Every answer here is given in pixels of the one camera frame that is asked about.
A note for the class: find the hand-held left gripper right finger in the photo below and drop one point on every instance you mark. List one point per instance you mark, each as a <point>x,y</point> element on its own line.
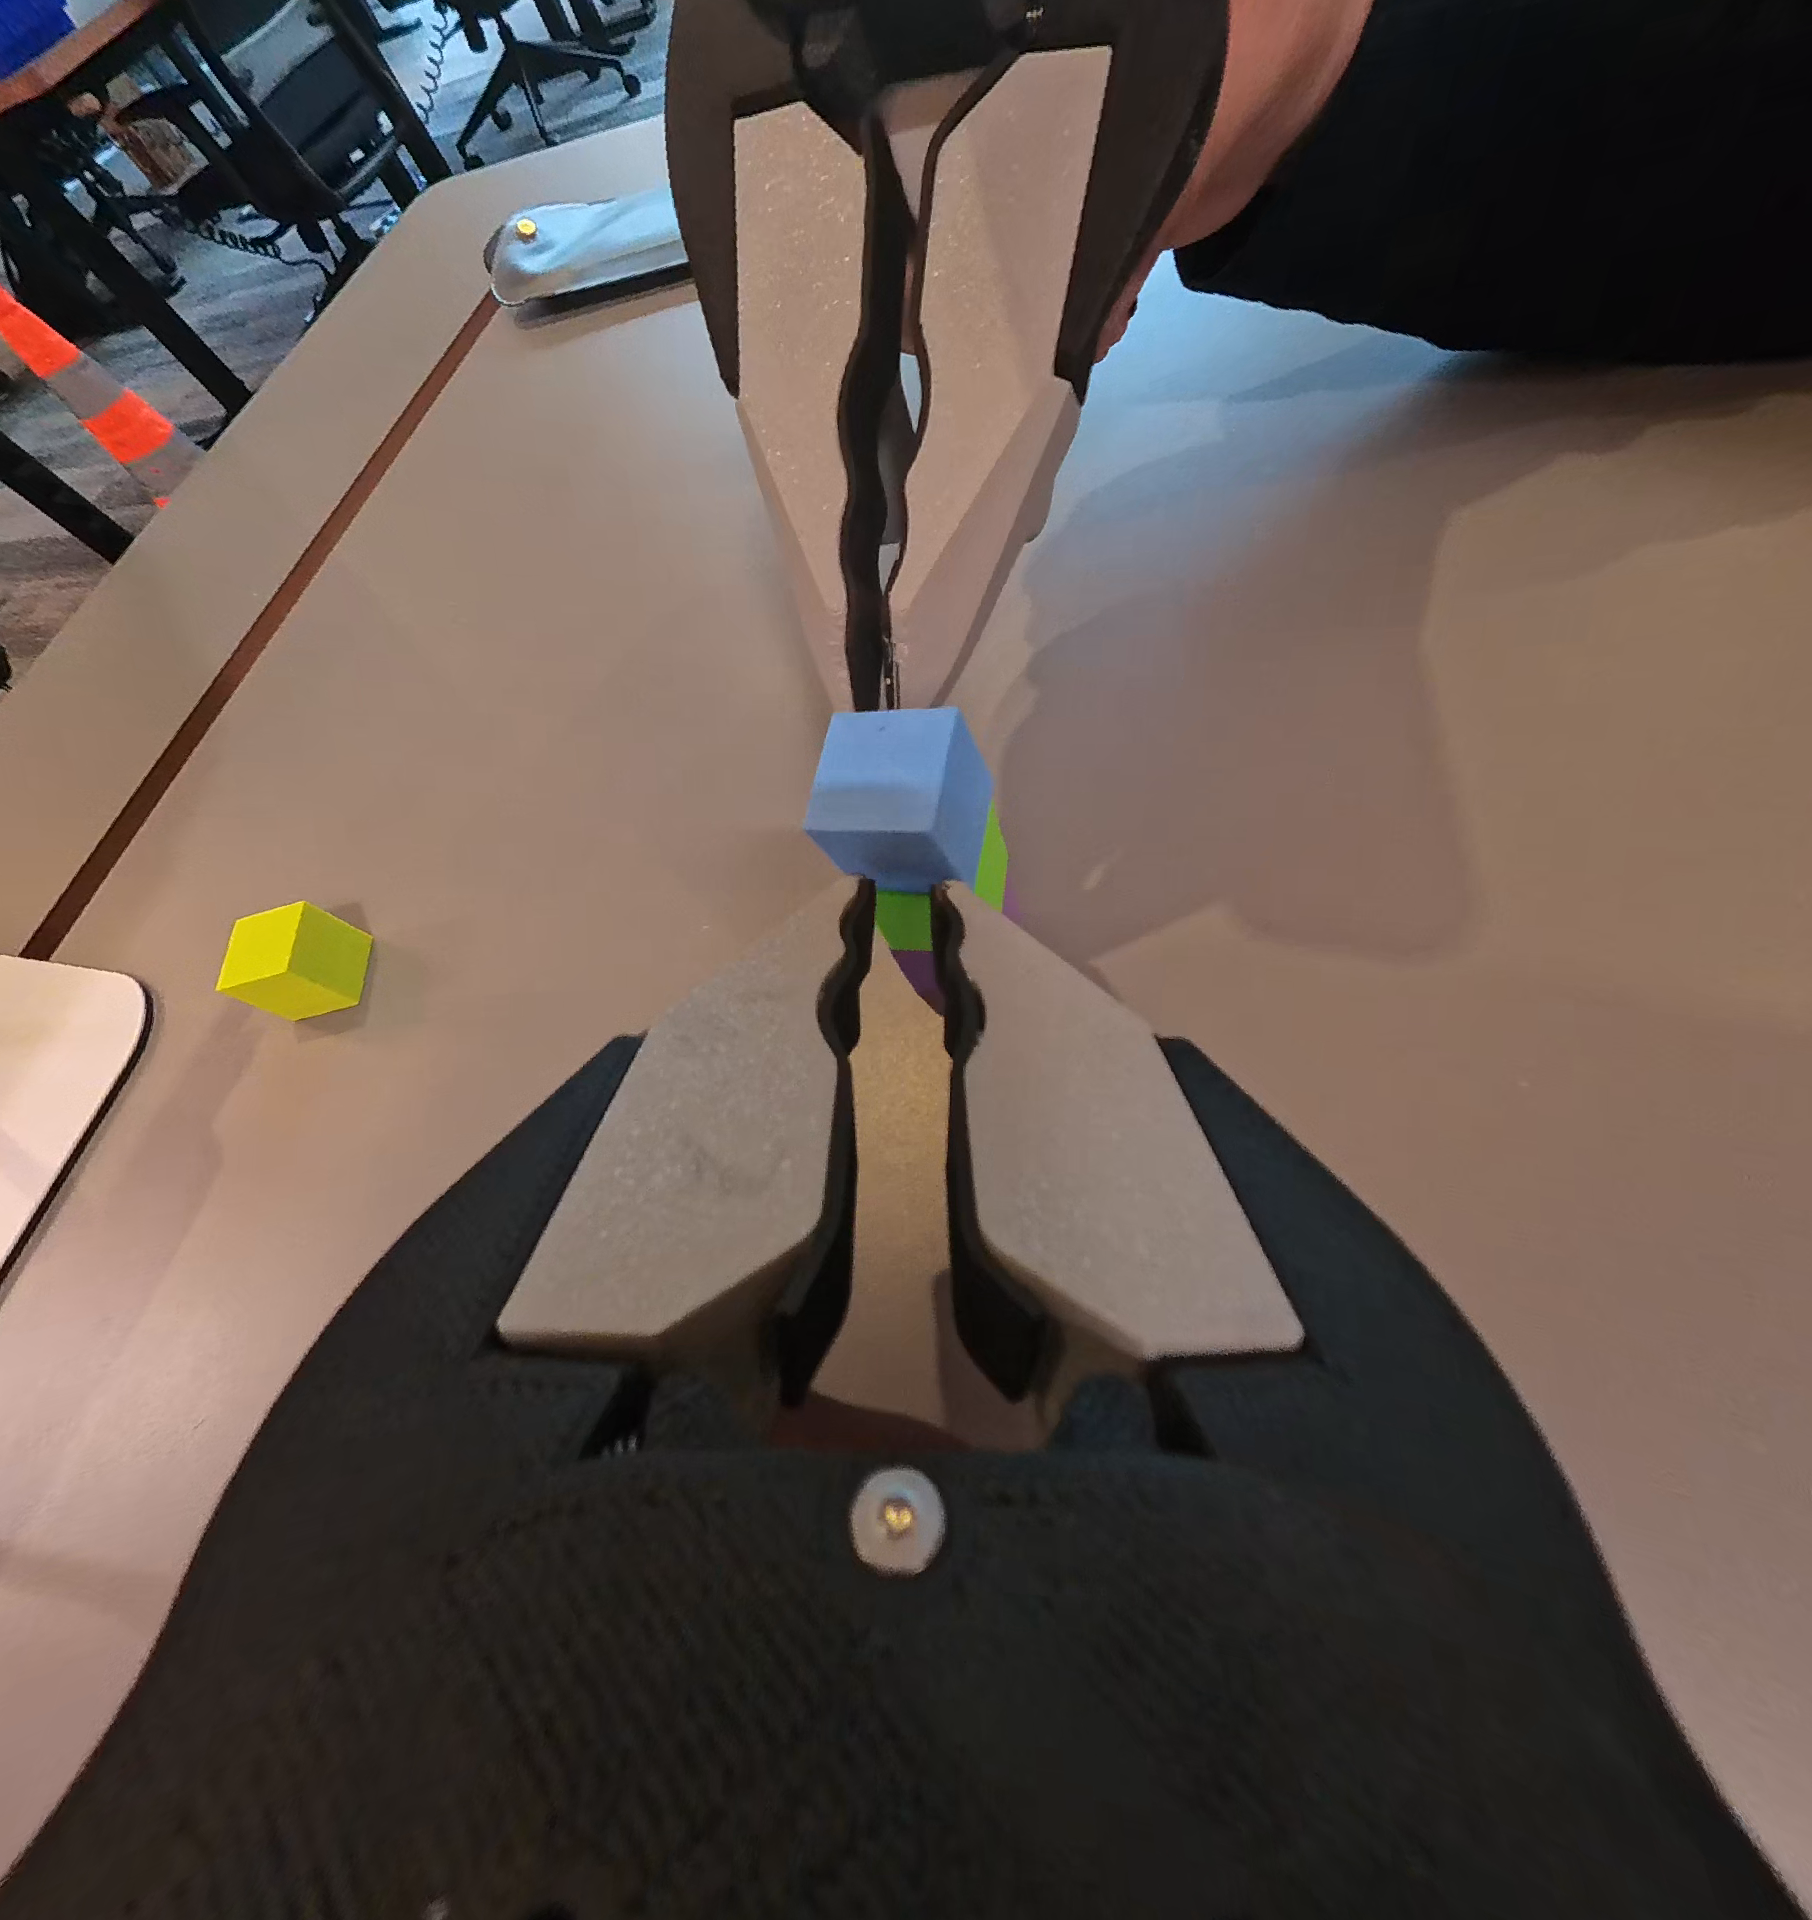
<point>1116,1185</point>

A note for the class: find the yellow foam cube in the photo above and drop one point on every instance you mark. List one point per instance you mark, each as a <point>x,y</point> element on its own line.
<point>291,961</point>

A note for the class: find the orange striped traffic cone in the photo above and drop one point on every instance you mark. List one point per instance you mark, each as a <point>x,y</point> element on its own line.
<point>88,393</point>

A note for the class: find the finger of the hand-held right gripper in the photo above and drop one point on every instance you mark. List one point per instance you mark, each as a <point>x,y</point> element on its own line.
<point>803,299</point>
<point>996,299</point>

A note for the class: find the person's right hand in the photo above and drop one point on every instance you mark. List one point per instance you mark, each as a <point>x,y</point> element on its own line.
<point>1267,120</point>

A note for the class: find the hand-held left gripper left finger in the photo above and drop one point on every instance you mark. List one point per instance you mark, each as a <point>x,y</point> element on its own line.
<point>681,1185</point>

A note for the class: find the silver closed laptop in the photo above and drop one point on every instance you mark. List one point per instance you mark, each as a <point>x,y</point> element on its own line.
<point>590,254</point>

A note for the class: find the green foam cube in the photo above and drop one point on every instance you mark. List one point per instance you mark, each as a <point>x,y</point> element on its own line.
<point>990,857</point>

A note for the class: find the black office chair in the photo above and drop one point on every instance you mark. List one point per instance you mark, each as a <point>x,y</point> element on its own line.
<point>306,120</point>
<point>547,68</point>

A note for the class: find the blue foam cube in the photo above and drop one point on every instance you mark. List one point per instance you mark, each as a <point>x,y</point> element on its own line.
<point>882,790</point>

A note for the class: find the black framed table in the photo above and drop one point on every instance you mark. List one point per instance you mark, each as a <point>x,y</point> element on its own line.
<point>37,92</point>

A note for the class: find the purple foam cube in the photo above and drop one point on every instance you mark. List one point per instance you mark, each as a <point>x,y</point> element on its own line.
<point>926,977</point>

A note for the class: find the wooden board document stand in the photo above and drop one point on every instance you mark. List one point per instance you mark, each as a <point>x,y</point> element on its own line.
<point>22,1110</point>

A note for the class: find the person's right forearm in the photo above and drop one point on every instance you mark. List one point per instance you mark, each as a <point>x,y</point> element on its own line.
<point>1565,165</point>

